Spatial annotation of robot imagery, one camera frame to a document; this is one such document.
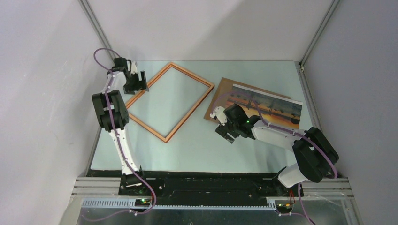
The right aluminium corner post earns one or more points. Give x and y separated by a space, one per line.
320 30

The brown backing board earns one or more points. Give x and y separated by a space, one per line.
225 86

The aluminium corner post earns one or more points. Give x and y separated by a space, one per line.
320 30
93 20

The left aluminium corner post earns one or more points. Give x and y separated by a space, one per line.
93 20

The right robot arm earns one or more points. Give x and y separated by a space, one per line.
315 156

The sunset photo print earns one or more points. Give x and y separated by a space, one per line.
273 108

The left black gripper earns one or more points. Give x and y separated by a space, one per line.
140 85

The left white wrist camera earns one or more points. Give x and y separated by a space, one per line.
133 68

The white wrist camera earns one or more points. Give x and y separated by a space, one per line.
218 114
133 68

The grey cable duct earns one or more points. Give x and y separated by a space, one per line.
134 203

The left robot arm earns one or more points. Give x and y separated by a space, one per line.
113 117

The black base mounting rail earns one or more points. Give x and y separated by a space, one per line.
215 189

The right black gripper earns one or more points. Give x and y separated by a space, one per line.
223 131

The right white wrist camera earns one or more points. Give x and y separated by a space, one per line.
218 114

